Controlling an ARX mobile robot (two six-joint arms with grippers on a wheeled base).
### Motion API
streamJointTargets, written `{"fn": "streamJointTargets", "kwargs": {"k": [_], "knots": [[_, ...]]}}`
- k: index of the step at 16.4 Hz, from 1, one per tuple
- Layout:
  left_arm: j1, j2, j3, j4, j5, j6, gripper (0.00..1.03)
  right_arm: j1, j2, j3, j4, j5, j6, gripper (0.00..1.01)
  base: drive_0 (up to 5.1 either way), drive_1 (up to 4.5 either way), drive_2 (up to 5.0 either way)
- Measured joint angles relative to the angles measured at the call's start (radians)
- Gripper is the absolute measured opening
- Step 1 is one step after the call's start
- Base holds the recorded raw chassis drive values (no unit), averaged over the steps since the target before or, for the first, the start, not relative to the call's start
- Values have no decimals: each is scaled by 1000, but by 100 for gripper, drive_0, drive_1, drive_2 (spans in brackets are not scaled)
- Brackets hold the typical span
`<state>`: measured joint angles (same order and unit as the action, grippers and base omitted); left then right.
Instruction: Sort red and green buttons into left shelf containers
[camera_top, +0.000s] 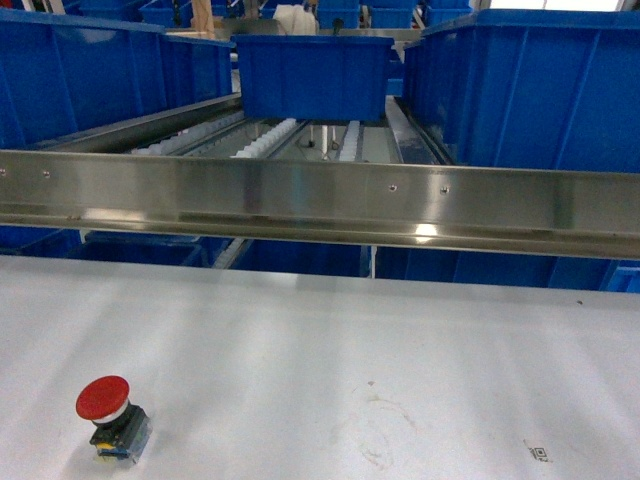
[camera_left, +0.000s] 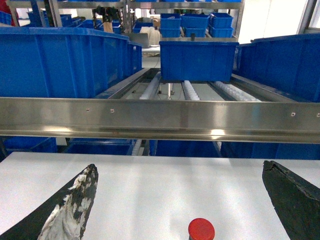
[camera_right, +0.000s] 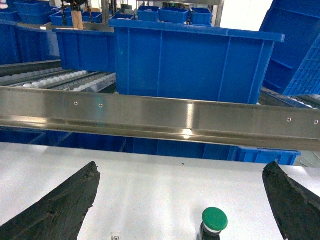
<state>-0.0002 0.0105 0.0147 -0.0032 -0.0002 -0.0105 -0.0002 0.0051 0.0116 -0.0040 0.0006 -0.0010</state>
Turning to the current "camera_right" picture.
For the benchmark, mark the blue bin behind left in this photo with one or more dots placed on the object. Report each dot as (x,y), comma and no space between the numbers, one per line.
(86,50)

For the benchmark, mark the stainless steel shelf rail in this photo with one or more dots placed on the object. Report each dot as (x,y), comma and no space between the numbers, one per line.
(161,118)

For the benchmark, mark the green push button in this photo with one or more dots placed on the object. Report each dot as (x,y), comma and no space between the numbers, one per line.
(214,221)

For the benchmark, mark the large blue plastic bin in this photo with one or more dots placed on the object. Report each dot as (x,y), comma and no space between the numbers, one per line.
(171,60)

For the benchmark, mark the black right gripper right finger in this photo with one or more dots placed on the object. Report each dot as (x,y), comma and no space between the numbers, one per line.
(295,208)

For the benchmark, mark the tilted blue crate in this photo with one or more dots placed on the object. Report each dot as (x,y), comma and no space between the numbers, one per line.
(294,67)

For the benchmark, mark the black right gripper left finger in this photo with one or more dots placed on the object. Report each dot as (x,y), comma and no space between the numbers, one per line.
(60,214)

